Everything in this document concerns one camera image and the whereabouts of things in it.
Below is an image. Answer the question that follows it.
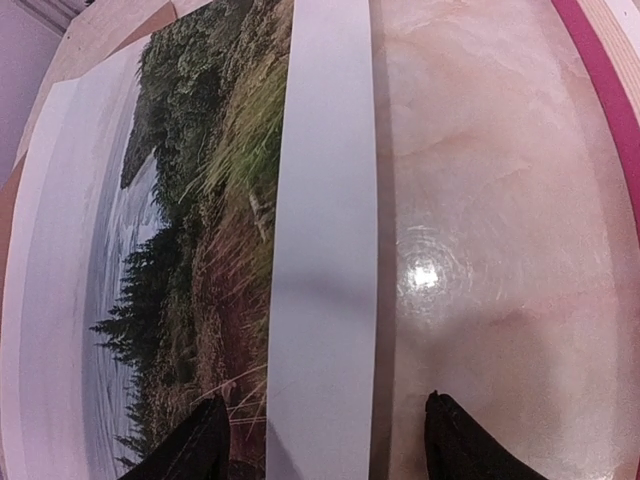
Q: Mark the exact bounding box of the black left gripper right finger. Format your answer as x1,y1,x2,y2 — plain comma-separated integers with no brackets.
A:
424,391,545,480

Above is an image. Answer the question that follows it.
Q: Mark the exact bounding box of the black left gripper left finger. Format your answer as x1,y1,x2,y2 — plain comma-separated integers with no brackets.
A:
121,395,231,480

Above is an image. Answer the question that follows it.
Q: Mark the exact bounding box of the white mat board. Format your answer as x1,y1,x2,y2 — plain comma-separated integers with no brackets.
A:
266,1,378,479

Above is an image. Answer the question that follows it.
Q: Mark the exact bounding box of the landscape photo print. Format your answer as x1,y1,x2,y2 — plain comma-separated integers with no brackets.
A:
1,1,294,479

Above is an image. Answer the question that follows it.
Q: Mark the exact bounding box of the pink wooden picture frame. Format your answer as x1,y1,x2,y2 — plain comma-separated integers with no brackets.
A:
552,0,639,219

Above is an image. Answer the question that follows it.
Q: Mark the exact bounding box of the brown backing board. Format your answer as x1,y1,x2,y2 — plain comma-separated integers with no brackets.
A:
1,1,205,279

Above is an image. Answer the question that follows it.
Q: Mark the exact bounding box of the left aluminium corner post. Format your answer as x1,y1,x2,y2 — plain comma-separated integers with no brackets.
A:
30,0,88,32

